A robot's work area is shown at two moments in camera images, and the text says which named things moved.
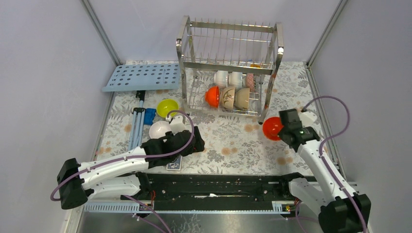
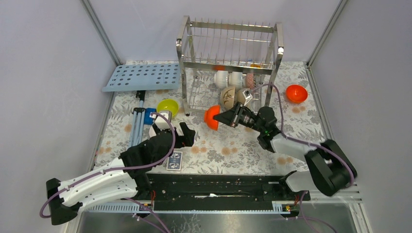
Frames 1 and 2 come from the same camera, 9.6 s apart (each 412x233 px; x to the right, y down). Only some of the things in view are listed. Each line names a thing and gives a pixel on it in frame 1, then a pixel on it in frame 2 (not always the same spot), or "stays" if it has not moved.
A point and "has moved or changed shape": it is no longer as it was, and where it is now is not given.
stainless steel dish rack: (227, 66) stays
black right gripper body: (281, 134) to (245, 118)
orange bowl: (212, 97) to (208, 116)
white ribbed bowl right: (235, 79) stays
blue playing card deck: (176, 165) stays
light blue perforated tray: (144, 77) stays
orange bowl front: (271, 127) has moved or changed shape
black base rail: (216, 191) stays
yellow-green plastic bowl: (164, 106) stays
